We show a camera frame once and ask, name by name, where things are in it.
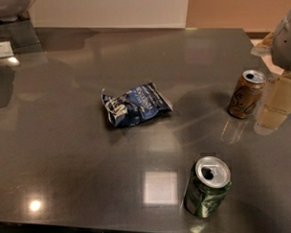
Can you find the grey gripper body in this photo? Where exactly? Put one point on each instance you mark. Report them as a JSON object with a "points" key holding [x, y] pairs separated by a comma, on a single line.
{"points": [[285, 43]]}

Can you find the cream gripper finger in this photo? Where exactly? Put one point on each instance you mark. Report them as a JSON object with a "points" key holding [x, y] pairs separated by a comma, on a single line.
{"points": [[264, 47], [276, 105]]}

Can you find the green soda can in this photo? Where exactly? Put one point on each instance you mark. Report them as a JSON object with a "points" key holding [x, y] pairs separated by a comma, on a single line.
{"points": [[208, 185]]}

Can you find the brown soda can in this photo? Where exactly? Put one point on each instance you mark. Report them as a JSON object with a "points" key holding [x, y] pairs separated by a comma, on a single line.
{"points": [[247, 93]]}

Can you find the blue chip bag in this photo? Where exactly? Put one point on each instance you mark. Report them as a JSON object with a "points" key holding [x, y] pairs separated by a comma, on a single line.
{"points": [[136, 106]]}

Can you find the white rounded object top left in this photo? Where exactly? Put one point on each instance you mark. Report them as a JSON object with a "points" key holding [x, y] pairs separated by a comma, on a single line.
{"points": [[11, 9]]}

